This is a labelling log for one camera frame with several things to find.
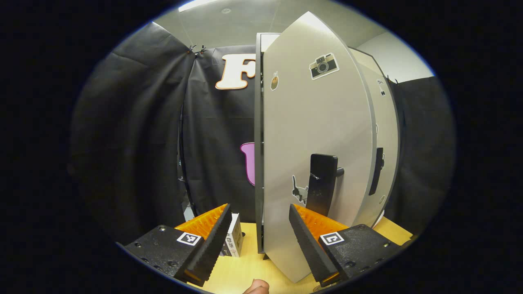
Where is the blue white box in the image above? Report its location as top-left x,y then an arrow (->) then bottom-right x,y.
221,212 -> 244,258

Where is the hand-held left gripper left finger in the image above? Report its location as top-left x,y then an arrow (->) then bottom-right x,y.
123,203 -> 232,286

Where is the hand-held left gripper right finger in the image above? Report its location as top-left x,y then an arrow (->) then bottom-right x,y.
289,203 -> 403,286

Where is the white cabinet door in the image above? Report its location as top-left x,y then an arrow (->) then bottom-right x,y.
261,11 -> 378,283
349,47 -> 401,228

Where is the ceiling light panel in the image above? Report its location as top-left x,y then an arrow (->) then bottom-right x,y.
178,0 -> 221,13

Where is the black door handle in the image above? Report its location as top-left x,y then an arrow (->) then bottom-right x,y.
369,147 -> 385,196
306,154 -> 345,217

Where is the black backdrop cloth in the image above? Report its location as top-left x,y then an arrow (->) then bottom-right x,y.
67,21 -> 456,245

